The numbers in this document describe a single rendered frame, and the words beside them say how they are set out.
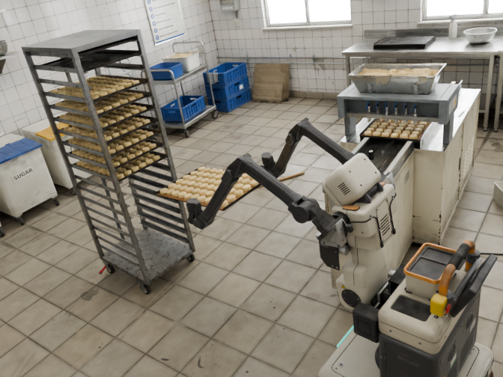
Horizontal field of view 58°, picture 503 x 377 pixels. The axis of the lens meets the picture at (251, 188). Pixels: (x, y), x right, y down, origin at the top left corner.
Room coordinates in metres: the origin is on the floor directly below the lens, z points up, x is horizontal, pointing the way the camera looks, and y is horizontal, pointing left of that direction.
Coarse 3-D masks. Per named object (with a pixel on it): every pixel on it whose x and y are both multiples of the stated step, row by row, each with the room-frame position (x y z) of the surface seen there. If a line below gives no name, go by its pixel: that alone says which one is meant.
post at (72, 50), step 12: (72, 48) 2.68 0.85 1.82; (84, 84) 2.69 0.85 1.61; (96, 120) 2.69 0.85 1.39; (96, 132) 2.70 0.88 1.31; (108, 156) 2.69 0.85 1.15; (108, 168) 2.70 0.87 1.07; (120, 192) 2.69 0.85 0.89; (120, 204) 2.69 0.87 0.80; (132, 228) 2.69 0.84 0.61; (132, 240) 2.68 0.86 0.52; (144, 264) 2.70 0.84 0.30; (144, 276) 2.68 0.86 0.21
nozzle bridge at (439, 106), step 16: (352, 96) 2.97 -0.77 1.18; (368, 96) 2.90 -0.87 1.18; (384, 96) 2.85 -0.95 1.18; (400, 96) 2.80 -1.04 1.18; (416, 96) 2.75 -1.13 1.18; (432, 96) 2.70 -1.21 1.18; (448, 96) 2.66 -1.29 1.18; (352, 112) 3.02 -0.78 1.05; (384, 112) 2.92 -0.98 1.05; (400, 112) 2.85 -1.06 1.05; (432, 112) 2.73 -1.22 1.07; (448, 112) 2.64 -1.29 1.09; (352, 128) 3.13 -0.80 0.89; (448, 128) 2.69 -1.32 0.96; (448, 144) 2.69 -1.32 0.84
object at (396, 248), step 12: (372, 144) 2.89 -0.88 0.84; (372, 156) 2.65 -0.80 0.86; (384, 156) 2.67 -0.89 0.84; (408, 156) 2.61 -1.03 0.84; (384, 168) 2.51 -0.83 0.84; (408, 168) 2.61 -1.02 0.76; (396, 180) 2.41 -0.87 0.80; (408, 180) 2.61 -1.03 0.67; (396, 192) 2.41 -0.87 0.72; (408, 192) 2.61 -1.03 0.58; (408, 204) 2.61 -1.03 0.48; (396, 216) 2.41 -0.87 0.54; (408, 216) 2.62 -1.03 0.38; (396, 228) 2.41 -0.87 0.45; (408, 228) 2.62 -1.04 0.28; (396, 240) 2.41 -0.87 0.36; (408, 240) 2.63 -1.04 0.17; (396, 252) 2.41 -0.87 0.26; (396, 264) 2.41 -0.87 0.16; (336, 276) 2.34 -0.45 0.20; (336, 288) 2.35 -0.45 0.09
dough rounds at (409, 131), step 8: (376, 120) 3.11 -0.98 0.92; (384, 120) 3.08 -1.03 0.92; (392, 120) 3.10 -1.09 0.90; (400, 120) 3.06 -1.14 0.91; (408, 120) 3.02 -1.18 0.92; (368, 128) 2.99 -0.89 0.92; (376, 128) 3.00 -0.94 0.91; (384, 128) 2.96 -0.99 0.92; (392, 128) 2.92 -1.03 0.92; (400, 128) 2.90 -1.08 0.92; (408, 128) 2.88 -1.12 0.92; (416, 128) 2.85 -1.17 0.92; (424, 128) 2.87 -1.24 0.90; (384, 136) 2.83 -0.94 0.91; (392, 136) 2.80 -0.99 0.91; (400, 136) 2.77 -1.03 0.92; (408, 136) 2.79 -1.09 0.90; (416, 136) 2.72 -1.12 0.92
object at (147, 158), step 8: (136, 160) 3.03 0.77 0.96; (144, 160) 2.98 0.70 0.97; (152, 160) 2.95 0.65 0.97; (88, 168) 3.04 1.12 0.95; (96, 168) 2.97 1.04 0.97; (104, 168) 2.95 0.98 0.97; (120, 168) 2.90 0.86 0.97; (128, 168) 2.89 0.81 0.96; (136, 168) 2.85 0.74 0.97; (120, 176) 2.77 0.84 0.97
